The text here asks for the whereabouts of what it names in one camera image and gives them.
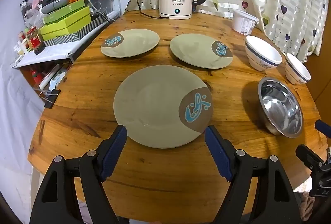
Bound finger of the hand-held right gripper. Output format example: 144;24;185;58
314;119;331;140
295;144;325;170

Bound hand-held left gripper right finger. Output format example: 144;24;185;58
204;125;303;224

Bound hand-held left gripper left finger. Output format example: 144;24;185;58
30;124;128;224

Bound stainless steel bowl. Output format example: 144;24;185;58
258;77;303;138

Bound small white blue-striped bowl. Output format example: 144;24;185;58
285;53;311;85

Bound grey plate with fish print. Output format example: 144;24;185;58
113;65;213;149
169;34;233;69
100;29;160;58

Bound large white blue-striped bowl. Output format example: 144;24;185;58
245;35;283;71

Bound brown wooden furniture panel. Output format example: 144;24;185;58
306;54;329;121

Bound black binder clip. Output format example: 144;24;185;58
39;89;61;110

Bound rolled white paper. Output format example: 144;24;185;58
39;64;65;90

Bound white sheet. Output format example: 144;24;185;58
0;0;46;188

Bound small red bottle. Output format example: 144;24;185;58
31;70;43;85

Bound white shelf board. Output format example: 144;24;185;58
10;10;122;69

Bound black white zigzag box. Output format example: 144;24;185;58
43;12;114;47

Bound white plastic tub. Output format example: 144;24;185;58
231;9;259;35

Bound grey pouch with black device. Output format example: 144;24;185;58
40;0;71;13

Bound dark-lidded jar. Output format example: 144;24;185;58
20;0;34;20

